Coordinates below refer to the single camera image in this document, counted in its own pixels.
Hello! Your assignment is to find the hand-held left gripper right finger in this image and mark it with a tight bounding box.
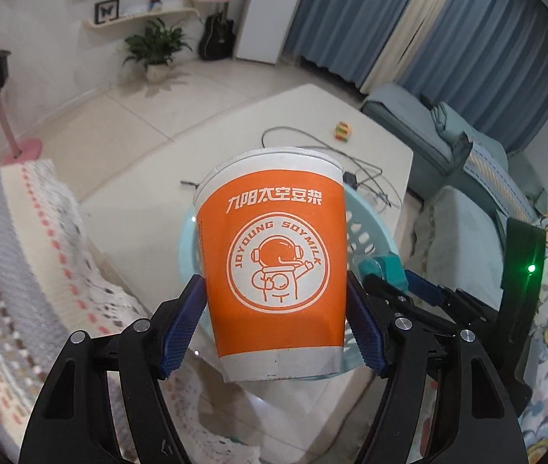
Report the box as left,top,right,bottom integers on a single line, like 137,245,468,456
346,271,533,464

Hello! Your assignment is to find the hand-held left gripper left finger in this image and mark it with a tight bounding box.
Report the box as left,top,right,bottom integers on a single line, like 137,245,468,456
19,275,207,464

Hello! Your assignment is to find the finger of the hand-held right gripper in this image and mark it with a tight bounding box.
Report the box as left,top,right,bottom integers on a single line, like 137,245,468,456
363,273,453,329
405,270,497,324

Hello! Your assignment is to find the teal plastic item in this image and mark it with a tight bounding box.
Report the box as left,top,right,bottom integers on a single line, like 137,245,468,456
358,254,407,291

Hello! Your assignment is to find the light blue laundry basket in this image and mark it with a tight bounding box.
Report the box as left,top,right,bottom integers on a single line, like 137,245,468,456
178,181,403,373

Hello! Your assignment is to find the orange paper cup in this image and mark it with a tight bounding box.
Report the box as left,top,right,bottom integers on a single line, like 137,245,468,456
193,145,348,382

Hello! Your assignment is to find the striped cushion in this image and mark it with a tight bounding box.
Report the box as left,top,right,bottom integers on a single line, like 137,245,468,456
462,142,540,218

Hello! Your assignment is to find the teal cloth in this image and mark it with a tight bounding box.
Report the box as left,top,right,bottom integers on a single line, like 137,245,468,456
431,101,473,155

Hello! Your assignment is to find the striped woven blanket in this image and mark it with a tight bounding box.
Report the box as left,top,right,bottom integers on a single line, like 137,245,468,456
0,157,236,464

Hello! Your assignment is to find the teal sofa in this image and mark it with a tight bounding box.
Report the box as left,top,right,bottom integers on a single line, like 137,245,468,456
361,82,548,310

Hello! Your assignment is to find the blue curtain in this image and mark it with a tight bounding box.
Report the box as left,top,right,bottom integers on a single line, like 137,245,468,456
286,0,432,83
394,0,548,155

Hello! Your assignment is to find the beige curtain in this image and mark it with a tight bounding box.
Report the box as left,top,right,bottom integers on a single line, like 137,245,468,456
361,0,473,95

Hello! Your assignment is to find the pink coat rack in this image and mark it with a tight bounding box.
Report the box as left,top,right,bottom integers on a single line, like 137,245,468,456
0,2,43,164

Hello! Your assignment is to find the potted green plant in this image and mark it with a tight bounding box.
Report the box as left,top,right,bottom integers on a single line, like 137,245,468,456
121,18,192,83

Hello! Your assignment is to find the black guitar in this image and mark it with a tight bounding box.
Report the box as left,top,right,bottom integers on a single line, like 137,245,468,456
199,12,236,61

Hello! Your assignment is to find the white refrigerator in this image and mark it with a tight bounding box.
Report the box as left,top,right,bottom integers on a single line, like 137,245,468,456
249,0,313,61

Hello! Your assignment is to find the black cable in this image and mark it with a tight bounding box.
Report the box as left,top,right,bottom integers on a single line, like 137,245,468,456
260,126,400,208

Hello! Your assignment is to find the white curved wall shelf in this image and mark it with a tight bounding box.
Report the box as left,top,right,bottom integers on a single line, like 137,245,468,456
83,7,202,30

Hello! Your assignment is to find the butterfly picture frame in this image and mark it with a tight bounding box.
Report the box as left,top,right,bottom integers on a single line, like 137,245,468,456
95,0,121,24

